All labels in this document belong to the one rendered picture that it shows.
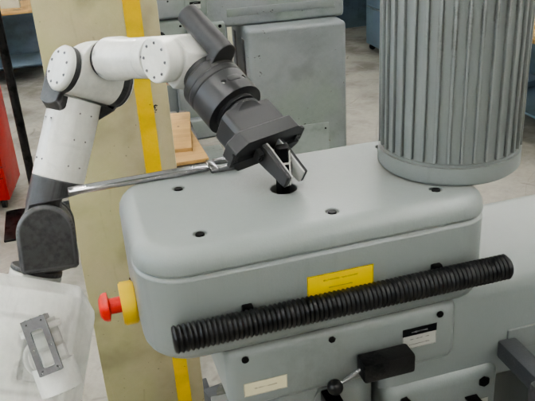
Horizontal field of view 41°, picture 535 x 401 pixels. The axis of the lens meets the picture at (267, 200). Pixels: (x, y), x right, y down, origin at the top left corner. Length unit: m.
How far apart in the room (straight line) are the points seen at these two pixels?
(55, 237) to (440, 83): 0.69
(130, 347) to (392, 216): 2.34
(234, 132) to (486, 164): 0.34
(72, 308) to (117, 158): 1.54
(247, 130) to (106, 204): 1.91
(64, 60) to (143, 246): 0.46
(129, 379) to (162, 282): 2.41
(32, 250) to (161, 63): 0.42
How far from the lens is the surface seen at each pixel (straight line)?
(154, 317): 0.90
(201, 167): 1.05
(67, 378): 1.15
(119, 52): 1.17
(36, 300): 1.26
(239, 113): 0.98
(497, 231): 1.16
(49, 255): 1.27
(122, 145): 2.75
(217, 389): 1.77
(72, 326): 1.27
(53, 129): 1.28
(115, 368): 3.22
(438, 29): 0.93
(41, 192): 1.28
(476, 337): 1.11
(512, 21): 0.95
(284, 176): 0.94
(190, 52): 1.04
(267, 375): 0.98
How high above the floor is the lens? 2.30
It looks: 25 degrees down
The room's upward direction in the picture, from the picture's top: 4 degrees counter-clockwise
